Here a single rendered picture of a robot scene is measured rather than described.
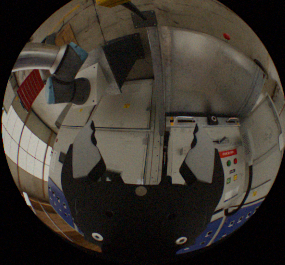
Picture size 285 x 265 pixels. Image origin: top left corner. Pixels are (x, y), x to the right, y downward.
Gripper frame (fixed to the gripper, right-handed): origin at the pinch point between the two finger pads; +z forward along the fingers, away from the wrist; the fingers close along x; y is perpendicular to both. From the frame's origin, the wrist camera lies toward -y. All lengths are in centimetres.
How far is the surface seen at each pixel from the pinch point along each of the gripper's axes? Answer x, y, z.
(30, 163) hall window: -762, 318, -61
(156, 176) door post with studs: 9, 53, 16
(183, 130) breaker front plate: 19.0, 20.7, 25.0
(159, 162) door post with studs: 11, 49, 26
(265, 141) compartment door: 83, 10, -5
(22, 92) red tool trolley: -242, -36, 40
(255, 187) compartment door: 78, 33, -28
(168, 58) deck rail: 7.2, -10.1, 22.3
